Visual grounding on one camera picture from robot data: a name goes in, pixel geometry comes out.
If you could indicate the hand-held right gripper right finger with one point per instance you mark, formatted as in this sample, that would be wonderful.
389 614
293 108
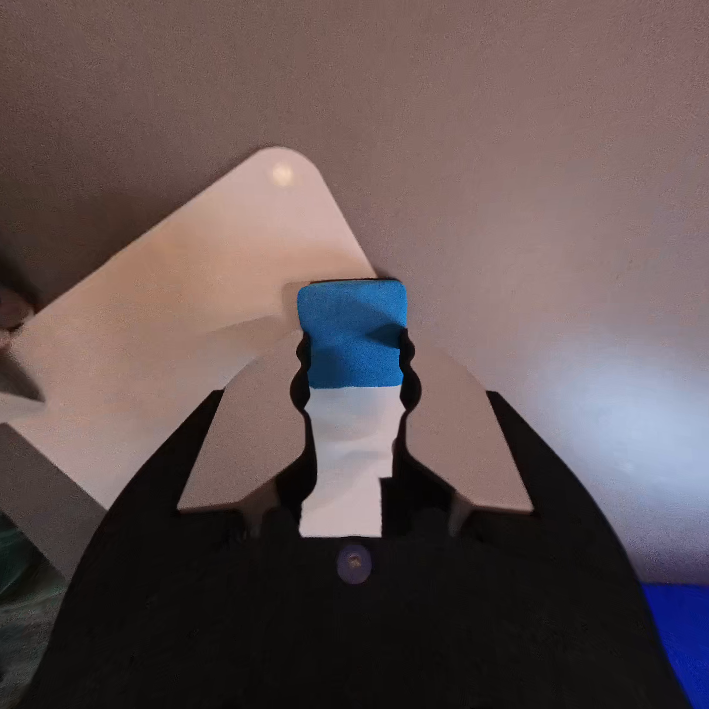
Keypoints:
471 454

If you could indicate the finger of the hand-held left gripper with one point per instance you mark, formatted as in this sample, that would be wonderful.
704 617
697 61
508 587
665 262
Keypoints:
17 379

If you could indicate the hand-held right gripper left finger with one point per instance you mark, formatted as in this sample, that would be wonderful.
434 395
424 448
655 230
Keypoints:
238 454

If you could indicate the blue whiteboard eraser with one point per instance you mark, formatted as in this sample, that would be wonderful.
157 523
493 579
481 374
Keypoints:
352 332

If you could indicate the white whiteboard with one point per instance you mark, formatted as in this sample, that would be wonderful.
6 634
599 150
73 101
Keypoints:
199 288

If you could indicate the blue storage bin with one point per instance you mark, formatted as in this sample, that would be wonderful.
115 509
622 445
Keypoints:
681 643

